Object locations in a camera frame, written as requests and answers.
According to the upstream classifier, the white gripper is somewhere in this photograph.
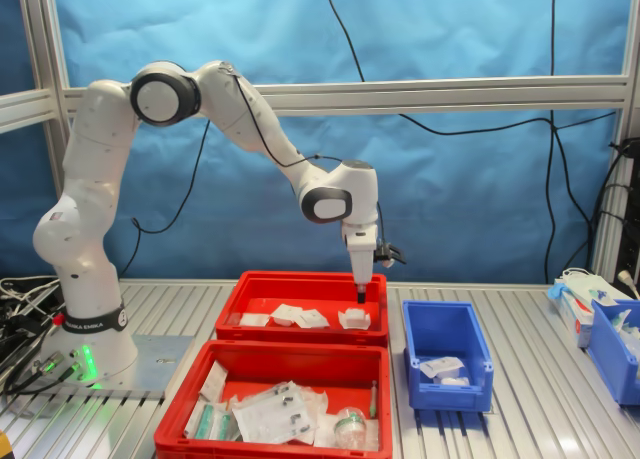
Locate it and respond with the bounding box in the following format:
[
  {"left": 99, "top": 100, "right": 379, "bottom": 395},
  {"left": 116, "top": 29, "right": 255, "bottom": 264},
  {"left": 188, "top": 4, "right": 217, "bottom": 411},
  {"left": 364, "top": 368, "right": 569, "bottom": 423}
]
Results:
[{"left": 342, "top": 222, "right": 380, "bottom": 305}]

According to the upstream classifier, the white labelled flat box packet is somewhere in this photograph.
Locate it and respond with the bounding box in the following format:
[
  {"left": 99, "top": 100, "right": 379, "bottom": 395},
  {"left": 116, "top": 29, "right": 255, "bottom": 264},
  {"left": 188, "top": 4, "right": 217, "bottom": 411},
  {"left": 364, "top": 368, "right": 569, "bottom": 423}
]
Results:
[{"left": 198, "top": 361, "right": 230, "bottom": 403}]

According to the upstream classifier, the white cardboard supply box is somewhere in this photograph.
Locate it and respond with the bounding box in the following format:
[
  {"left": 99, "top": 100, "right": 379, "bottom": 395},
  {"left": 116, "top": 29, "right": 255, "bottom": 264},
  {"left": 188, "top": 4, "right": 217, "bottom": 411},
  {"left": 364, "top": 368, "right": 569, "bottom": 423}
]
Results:
[{"left": 555, "top": 293, "right": 597, "bottom": 349}]

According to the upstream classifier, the large flat white bandage packet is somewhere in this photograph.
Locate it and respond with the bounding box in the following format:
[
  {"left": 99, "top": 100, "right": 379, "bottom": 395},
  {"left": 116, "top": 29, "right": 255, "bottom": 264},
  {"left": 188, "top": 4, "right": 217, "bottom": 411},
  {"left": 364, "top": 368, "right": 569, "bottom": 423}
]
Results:
[{"left": 294, "top": 307, "right": 331, "bottom": 329}]

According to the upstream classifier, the red plastic crate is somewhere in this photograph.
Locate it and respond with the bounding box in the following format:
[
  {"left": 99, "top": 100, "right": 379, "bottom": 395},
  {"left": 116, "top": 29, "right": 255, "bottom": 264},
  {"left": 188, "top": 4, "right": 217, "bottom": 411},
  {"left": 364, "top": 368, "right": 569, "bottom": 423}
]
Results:
[
  {"left": 153, "top": 339, "right": 392, "bottom": 459},
  {"left": 214, "top": 270, "right": 390, "bottom": 349}
]

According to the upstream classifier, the blue plastic storage bin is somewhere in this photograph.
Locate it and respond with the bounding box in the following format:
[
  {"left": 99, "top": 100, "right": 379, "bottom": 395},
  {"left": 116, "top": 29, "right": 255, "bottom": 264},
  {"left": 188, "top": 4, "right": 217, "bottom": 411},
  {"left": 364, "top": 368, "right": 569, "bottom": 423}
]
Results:
[{"left": 402, "top": 299, "right": 495, "bottom": 413}]

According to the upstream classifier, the white bandage roll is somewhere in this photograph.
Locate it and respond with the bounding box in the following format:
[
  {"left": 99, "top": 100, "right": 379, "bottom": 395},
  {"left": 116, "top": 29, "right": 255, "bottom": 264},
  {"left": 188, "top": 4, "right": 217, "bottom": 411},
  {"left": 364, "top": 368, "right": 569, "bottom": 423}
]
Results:
[{"left": 433, "top": 373, "right": 472, "bottom": 389}]

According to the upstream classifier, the clear bag with black parts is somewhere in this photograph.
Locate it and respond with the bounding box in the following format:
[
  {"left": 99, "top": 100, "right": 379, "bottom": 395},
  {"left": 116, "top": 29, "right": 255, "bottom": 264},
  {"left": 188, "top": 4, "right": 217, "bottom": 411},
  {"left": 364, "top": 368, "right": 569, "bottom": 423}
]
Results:
[{"left": 230, "top": 380, "right": 330, "bottom": 444}]

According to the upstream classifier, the green syringe packet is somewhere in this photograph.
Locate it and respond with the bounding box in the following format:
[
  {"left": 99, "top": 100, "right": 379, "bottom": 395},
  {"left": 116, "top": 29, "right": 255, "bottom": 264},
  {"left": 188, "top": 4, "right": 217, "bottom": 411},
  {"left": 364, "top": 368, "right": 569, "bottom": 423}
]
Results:
[
  {"left": 183, "top": 401, "right": 216, "bottom": 439},
  {"left": 209, "top": 403, "right": 237, "bottom": 441}
]

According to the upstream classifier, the blue bin with plastic packets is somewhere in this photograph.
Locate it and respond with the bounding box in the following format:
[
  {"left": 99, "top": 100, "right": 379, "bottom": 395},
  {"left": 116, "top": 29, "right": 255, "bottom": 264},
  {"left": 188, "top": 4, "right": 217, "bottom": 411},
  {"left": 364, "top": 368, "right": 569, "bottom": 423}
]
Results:
[{"left": 587, "top": 298, "right": 640, "bottom": 406}]

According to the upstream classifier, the white power plug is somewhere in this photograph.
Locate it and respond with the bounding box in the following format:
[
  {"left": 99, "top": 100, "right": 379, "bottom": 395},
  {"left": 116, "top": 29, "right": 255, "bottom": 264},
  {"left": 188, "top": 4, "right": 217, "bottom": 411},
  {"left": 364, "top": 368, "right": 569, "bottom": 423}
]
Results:
[{"left": 617, "top": 270, "right": 640, "bottom": 298}]

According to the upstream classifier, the blue curtain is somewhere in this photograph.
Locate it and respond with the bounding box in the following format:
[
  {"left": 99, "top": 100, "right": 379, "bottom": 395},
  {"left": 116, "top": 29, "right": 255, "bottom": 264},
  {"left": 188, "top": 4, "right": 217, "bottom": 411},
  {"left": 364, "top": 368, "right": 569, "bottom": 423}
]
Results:
[{"left": 0, "top": 0, "right": 640, "bottom": 285}]

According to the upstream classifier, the black bracket wrist camera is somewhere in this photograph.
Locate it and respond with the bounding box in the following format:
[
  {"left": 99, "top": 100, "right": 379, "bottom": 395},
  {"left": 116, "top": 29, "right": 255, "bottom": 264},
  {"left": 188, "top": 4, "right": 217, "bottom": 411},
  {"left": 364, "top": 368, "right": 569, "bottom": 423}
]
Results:
[{"left": 374, "top": 239, "right": 407, "bottom": 269}]

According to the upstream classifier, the bagged filter with green ring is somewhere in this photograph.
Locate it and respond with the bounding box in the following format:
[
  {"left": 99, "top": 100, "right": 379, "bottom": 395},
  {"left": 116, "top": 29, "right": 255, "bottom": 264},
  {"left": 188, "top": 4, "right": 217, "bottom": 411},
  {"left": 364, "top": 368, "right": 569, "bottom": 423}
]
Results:
[{"left": 312, "top": 406, "right": 381, "bottom": 451}]

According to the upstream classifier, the aluminium profile frame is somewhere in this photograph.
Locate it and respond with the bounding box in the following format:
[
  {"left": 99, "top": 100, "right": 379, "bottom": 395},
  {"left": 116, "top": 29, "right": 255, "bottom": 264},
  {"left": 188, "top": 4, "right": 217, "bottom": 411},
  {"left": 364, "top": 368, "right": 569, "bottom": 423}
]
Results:
[{"left": 0, "top": 0, "right": 640, "bottom": 285}]

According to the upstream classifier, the black robot camera cable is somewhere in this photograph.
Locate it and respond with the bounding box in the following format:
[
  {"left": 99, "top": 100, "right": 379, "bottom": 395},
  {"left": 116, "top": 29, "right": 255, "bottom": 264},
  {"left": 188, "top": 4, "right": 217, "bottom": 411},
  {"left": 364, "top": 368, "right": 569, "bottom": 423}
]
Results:
[{"left": 117, "top": 71, "right": 396, "bottom": 280}]

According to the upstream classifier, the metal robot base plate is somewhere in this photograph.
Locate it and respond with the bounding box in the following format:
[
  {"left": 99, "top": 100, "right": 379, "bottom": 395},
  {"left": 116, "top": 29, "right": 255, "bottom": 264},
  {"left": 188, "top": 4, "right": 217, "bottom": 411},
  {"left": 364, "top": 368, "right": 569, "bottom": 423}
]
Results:
[{"left": 37, "top": 334, "right": 195, "bottom": 401}]

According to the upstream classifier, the black hanging cable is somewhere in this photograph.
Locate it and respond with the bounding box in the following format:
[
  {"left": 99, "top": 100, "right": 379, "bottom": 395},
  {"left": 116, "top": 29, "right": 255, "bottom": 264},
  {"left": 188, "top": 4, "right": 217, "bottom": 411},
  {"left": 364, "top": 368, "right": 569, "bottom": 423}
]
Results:
[
  {"left": 322, "top": 0, "right": 619, "bottom": 135},
  {"left": 544, "top": 0, "right": 596, "bottom": 283}
]

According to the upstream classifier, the tangled cable bundle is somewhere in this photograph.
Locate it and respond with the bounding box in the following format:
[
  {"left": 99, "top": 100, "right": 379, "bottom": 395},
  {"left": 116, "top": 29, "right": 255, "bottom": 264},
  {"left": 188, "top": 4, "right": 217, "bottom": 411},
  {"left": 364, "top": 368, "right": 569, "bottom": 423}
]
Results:
[{"left": 0, "top": 275, "right": 69, "bottom": 396}]

